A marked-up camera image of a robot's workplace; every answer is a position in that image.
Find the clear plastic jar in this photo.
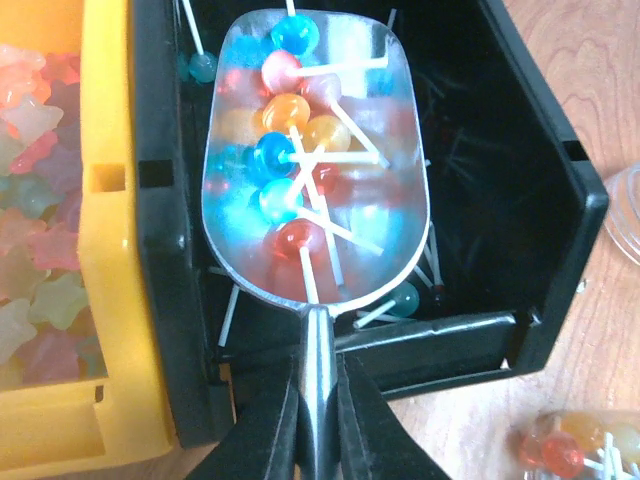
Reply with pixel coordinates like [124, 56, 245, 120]
[517, 410, 639, 479]

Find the clear jar lid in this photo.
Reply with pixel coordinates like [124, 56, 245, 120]
[604, 162, 640, 265]

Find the black bin with lollipops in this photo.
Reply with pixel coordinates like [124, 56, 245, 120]
[132, 1, 608, 448]

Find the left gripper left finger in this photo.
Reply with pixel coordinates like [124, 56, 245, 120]
[187, 355, 299, 479]

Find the metal scoop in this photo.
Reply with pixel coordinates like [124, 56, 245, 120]
[201, 3, 430, 479]

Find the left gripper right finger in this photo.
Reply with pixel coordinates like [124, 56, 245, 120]
[337, 354, 448, 480]

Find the yellow plastic bin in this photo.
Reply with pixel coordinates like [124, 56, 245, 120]
[1, 1, 175, 479]

